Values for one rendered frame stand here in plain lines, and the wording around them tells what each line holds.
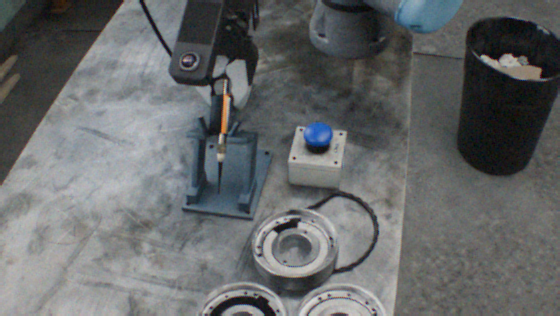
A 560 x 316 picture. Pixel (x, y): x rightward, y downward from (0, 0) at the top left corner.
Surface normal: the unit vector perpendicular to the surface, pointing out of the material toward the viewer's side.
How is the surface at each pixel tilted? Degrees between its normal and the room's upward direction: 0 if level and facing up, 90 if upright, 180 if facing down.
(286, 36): 0
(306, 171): 90
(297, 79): 0
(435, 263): 0
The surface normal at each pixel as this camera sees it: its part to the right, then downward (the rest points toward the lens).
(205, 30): -0.10, -0.24
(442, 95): -0.04, -0.70
